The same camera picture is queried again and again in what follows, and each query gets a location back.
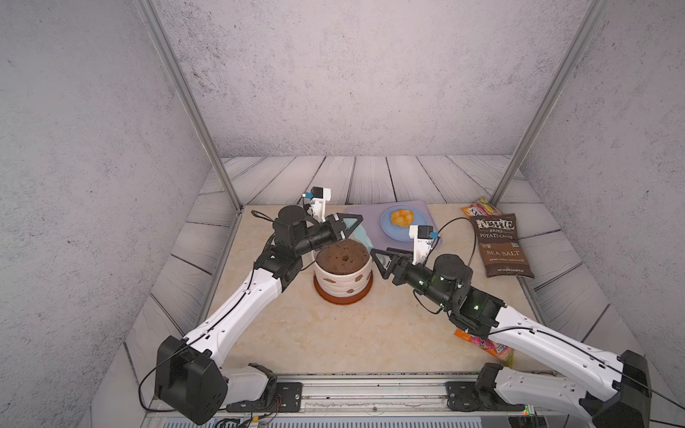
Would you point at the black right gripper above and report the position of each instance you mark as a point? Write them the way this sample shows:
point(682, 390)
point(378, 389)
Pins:
point(399, 258)

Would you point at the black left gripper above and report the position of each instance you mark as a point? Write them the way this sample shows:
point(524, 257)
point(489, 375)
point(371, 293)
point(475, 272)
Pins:
point(335, 227)

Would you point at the white ceramic pot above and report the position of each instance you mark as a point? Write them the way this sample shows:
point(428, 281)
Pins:
point(341, 286)

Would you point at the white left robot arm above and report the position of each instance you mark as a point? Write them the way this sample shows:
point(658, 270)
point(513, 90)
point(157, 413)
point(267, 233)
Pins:
point(188, 373)

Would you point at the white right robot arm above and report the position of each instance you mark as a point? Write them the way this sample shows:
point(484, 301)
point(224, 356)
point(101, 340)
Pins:
point(600, 387)

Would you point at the brown soil in pot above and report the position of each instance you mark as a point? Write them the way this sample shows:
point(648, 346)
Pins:
point(343, 258)

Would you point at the blue plate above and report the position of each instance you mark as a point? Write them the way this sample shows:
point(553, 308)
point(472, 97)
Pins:
point(402, 234)

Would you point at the knotted bread roll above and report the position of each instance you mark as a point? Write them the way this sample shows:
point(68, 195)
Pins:
point(403, 218)

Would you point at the terracotta saucer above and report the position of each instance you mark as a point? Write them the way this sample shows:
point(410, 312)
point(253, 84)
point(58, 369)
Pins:
point(346, 300)

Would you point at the orange snack packet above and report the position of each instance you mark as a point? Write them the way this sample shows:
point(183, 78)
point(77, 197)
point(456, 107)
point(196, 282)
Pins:
point(481, 208)

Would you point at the brown Kettle chips bag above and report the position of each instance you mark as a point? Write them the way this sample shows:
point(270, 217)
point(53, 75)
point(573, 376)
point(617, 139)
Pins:
point(498, 243)

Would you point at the orange pink candy bag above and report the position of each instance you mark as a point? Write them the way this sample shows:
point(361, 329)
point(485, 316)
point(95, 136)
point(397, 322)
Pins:
point(502, 352)

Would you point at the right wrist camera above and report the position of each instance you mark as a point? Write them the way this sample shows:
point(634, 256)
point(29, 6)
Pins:
point(424, 240)

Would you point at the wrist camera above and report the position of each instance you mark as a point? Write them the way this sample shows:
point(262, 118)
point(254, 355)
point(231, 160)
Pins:
point(424, 240)
point(314, 202)

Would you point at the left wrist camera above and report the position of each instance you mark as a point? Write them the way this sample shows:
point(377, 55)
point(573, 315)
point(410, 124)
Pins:
point(314, 202)

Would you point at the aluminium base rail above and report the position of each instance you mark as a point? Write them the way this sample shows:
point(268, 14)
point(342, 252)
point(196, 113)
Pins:
point(384, 400)

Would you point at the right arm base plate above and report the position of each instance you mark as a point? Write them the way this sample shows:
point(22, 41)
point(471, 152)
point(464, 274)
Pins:
point(467, 397)

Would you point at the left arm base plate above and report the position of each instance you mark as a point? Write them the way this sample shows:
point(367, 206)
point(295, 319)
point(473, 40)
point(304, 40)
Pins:
point(280, 396)

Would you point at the aluminium frame post left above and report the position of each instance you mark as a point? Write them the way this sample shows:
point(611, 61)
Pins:
point(170, 61)

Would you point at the aluminium frame post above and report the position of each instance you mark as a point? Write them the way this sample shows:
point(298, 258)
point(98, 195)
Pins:
point(170, 61)
point(589, 25)

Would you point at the aluminium frame post right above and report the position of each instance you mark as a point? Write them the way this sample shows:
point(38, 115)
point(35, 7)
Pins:
point(589, 25)

